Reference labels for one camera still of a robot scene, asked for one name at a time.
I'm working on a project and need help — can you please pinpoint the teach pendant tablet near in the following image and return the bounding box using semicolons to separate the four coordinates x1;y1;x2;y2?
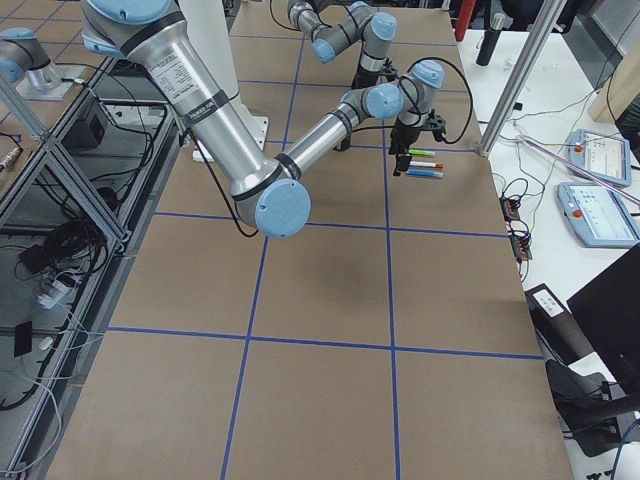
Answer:
556;182;639;248

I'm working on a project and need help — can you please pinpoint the black insulated bottle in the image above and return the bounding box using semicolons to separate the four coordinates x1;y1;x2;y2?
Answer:
476;13;506;66

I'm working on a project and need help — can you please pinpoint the blue marker pen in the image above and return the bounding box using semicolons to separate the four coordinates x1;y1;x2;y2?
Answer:
406;169;444;179

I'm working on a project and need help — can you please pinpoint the second grey robot base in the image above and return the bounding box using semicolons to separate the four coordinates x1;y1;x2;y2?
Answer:
1;27;85;101

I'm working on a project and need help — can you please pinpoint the red object at edge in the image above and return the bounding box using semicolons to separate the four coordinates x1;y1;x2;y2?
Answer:
454;0;476;42

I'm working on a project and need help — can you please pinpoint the red capped white marker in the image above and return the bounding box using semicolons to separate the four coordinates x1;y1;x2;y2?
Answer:
410;161;445;169

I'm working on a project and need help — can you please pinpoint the grey robot arm image-right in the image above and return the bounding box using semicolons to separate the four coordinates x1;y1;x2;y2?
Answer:
287;1;398;89

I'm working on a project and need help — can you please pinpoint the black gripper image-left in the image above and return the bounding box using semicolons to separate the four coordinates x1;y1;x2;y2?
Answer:
389;110;446;177

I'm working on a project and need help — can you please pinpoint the aluminium frame rack right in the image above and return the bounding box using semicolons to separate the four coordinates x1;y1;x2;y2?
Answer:
1;59;181;479

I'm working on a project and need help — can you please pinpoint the green marker pen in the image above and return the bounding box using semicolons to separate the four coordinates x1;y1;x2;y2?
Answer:
408;149;436;157

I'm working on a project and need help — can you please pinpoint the teach pendant tablet far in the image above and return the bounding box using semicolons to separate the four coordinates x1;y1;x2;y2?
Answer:
567;129;632;187

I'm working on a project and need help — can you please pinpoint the black braided cable image-left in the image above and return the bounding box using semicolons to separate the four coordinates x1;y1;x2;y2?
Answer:
398;56;474;146

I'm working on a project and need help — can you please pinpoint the metal rod white stand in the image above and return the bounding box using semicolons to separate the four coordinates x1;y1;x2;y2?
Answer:
520;136;640;206

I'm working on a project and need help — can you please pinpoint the teach pendant tablet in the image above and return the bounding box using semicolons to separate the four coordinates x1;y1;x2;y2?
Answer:
567;129;632;187
556;182;639;248

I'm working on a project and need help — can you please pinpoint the aluminium frame post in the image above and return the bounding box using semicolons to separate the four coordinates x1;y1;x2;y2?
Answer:
477;0;566;158

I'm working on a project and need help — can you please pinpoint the grey robot arm image-left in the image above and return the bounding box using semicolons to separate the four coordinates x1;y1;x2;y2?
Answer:
80;1;445;238

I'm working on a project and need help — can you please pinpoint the black mesh pen cup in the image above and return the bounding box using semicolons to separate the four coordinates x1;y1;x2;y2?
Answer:
334;134;351;152

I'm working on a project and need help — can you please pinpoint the black monitor lower right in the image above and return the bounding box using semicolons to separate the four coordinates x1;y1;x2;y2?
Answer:
567;246;639;393

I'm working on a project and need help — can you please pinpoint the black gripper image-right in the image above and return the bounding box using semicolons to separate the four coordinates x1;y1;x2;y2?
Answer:
351;57;398;90

